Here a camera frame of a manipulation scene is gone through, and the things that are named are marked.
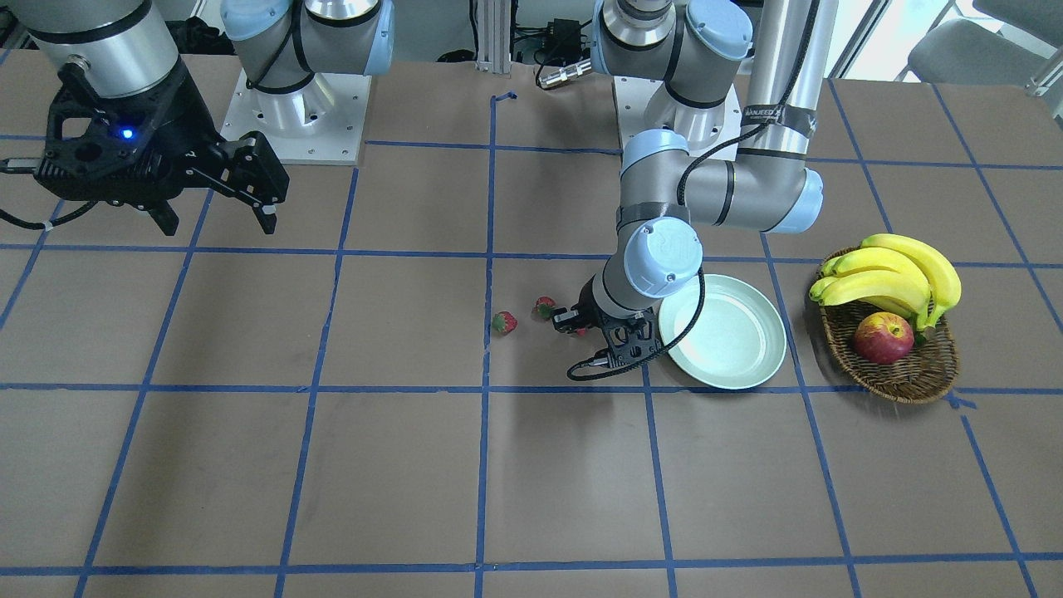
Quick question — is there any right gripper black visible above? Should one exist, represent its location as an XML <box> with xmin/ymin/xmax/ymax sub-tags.
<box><xmin>33</xmin><ymin>63</ymin><xmax>290</xmax><ymax>236</ymax></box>

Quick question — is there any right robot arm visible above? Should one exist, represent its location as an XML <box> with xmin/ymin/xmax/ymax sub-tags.
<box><xmin>2</xmin><ymin>1</ymin><xmax>394</xmax><ymax>236</ymax></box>

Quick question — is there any brown wicker basket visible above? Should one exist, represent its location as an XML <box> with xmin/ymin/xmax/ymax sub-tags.
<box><xmin>810</xmin><ymin>247</ymin><xmax>959</xmax><ymax>404</ymax></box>

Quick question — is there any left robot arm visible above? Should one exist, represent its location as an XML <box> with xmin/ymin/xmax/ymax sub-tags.
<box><xmin>551</xmin><ymin>1</ymin><xmax>838</xmax><ymax>381</ymax></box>

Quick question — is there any yellow banana bunch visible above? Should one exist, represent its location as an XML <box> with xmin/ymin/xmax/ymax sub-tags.
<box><xmin>808</xmin><ymin>233</ymin><xmax>963</xmax><ymax>334</ymax></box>

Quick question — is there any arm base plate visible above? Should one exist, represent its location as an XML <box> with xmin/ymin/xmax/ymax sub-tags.
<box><xmin>614</xmin><ymin>76</ymin><xmax>742</xmax><ymax>173</ymax></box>
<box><xmin>221</xmin><ymin>72</ymin><xmax>375</xmax><ymax>166</ymax></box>

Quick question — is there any red yellow apple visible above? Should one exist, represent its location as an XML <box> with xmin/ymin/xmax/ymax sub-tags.
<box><xmin>851</xmin><ymin>311</ymin><xmax>914</xmax><ymax>365</ymax></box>

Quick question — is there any light green plate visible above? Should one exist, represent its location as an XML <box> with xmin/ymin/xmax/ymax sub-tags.
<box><xmin>658</xmin><ymin>275</ymin><xmax>787</xmax><ymax>390</ymax></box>

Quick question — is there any aluminium frame post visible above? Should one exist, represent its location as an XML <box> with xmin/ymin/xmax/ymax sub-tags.
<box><xmin>472</xmin><ymin>1</ymin><xmax>513</xmax><ymax>78</ymax></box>

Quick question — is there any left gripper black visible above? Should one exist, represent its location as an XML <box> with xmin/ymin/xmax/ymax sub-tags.
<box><xmin>551</xmin><ymin>281</ymin><xmax>664</xmax><ymax>370</ymax></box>

